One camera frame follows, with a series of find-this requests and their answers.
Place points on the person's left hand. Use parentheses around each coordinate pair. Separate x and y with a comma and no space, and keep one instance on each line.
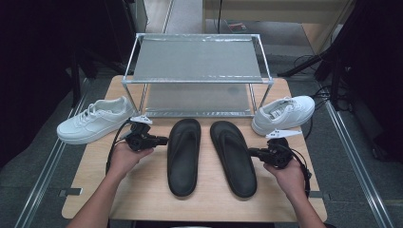
(125,160)

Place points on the white sneaker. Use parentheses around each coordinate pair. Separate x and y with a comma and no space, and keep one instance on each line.
(95,124)
(291,114)

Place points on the metal shoe rack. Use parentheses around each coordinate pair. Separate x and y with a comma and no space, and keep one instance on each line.
(196,60)

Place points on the wooden cabinet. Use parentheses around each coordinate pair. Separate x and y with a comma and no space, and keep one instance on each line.
(269,12)

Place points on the black metal stand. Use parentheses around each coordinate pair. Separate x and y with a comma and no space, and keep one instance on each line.
(75,82)

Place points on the red and green booklet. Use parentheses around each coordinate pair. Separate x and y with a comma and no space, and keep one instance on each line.
(237,26)

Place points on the metal floor rail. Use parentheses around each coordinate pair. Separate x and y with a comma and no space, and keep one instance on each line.
(358,167)
(47,177)

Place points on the black tripod stand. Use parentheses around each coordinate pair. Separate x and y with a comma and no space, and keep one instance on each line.
(304,65)

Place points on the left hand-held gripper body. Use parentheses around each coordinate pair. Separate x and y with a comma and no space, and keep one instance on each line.
(138,139)

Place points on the person's right hand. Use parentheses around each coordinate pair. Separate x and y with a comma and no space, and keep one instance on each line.
(290,179)

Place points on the black curtain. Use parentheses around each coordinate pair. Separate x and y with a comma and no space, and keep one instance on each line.
(377,63)
(34,63)

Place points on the grey table bracket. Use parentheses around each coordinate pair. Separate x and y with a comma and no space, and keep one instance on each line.
(71,192)
(320,195)

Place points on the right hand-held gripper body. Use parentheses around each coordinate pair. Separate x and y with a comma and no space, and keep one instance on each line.
(278,155)

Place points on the black slipper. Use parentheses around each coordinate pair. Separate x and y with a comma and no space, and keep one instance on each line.
(183,177)
(244,183)

